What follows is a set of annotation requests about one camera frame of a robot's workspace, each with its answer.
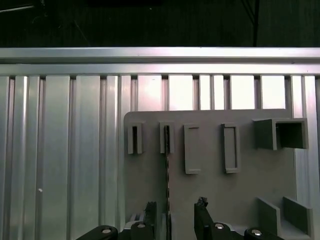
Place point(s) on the grey parts rack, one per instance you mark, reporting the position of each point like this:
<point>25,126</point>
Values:
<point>212,185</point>

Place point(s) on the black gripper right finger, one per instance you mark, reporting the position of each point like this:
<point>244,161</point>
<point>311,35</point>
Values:
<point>203,225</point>

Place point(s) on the green RAM stick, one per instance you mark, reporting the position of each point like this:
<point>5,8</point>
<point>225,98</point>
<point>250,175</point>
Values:
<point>167,180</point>

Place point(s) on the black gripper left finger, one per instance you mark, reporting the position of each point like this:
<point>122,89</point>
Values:
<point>150,225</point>

